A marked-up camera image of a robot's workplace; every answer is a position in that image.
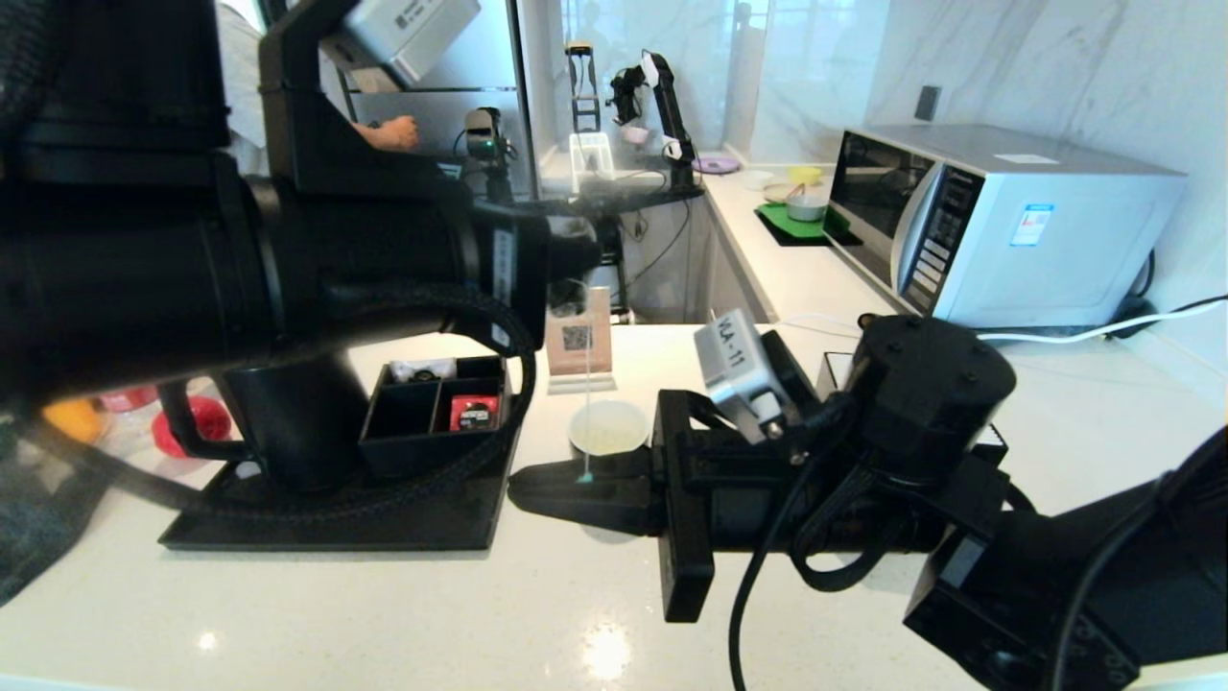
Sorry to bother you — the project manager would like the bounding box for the black electric kettle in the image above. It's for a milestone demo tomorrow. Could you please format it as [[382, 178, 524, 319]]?
[[158, 350, 370, 492]]

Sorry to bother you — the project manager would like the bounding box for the red packaged item with label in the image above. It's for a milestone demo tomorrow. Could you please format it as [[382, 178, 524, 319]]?
[[449, 394, 500, 431]]

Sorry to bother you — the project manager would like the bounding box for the black mug white inside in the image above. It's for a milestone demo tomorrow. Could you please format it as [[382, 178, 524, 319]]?
[[568, 399, 653, 462]]

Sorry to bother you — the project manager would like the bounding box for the black robot stand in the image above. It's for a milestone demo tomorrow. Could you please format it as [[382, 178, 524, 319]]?
[[480, 180, 713, 323]]

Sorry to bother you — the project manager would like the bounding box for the QR code sign stand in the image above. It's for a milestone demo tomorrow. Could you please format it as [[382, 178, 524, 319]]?
[[545, 288, 617, 395]]

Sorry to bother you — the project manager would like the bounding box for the white dish rack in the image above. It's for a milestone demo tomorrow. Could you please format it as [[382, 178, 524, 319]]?
[[569, 132, 616, 196]]

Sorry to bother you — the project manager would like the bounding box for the black tissue box white lid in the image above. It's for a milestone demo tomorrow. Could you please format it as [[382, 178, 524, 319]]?
[[817, 351, 1008, 471]]

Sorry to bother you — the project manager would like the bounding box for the grey refrigerator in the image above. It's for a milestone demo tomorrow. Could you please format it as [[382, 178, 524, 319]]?
[[321, 0, 538, 193]]

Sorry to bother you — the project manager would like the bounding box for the black compartment organizer box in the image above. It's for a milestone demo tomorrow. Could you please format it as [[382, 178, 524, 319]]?
[[360, 356, 509, 478]]

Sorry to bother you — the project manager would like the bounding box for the person in grey t-shirt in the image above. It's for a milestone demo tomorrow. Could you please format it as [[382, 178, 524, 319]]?
[[216, 0, 421, 179]]

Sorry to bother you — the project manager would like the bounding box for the green mat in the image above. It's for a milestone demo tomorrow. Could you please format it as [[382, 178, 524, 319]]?
[[754, 200, 853, 249]]

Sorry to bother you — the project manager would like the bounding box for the black serving tray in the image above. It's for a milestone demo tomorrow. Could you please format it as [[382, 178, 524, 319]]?
[[158, 395, 527, 553]]

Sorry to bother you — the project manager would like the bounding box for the red toy apple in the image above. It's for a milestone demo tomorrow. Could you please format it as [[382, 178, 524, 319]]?
[[153, 396, 234, 460]]

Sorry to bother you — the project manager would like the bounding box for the silver microwave oven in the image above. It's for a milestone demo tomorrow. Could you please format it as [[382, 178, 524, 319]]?
[[827, 123, 1189, 329]]

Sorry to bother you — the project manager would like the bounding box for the orange toy corn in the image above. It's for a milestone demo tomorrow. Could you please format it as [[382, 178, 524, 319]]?
[[40, 398, 102, 444]]

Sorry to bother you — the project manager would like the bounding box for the black ladder-shaped frame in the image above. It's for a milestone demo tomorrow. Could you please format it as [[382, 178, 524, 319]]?
[[565, 40, 602, 135]]

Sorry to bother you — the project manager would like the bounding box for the white cable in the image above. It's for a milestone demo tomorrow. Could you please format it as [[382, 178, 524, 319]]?
[[974, 296, 1228, 345]]

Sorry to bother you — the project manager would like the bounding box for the black power cable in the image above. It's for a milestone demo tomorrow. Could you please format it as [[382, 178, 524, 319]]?
[[1121, 250, 1157, 304]]

